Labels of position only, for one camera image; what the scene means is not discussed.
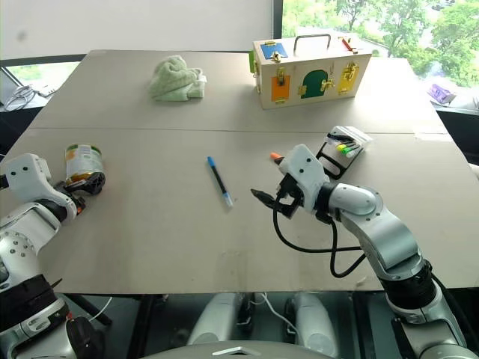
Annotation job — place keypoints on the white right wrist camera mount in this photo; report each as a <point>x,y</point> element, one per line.
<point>305,170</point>

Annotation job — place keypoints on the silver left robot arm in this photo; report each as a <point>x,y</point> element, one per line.
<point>26,224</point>

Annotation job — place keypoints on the wooden lock latch box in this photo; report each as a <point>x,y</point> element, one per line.
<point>307,73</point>

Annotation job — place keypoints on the silver robot torso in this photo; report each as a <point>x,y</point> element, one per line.
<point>239,350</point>

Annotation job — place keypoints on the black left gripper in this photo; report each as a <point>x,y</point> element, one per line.
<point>73,196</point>

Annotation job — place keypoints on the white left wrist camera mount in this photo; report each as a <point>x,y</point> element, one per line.
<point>28,175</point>

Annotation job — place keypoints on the green highlighter marker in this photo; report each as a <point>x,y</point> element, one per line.
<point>350,151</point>

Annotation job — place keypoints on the orange capped black pen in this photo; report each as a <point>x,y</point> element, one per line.
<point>276,155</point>

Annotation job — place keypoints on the dark window frame post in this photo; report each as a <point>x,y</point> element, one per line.
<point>277,22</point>

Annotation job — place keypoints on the black marker set package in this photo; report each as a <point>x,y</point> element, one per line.
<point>337,161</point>

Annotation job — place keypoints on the yellow highlighter marker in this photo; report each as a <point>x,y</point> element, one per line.
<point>342,147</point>

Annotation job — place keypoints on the blue capped black pen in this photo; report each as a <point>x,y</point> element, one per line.
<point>220,181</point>

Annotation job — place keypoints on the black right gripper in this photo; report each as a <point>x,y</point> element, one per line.
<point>290,194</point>

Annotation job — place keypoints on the green yellow tin can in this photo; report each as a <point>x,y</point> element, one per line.
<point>83,159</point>

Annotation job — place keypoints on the silver rounded robot leg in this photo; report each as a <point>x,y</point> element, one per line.
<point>314,321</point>
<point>213,318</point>

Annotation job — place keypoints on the light green folded towel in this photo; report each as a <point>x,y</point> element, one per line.
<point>176,80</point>

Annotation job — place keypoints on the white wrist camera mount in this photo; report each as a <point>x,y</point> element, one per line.
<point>28,175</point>
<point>305,170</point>

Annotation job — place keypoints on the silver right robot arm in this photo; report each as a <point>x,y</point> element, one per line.
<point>389,239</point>

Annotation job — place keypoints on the purple packet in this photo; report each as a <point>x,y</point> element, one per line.
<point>441,93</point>

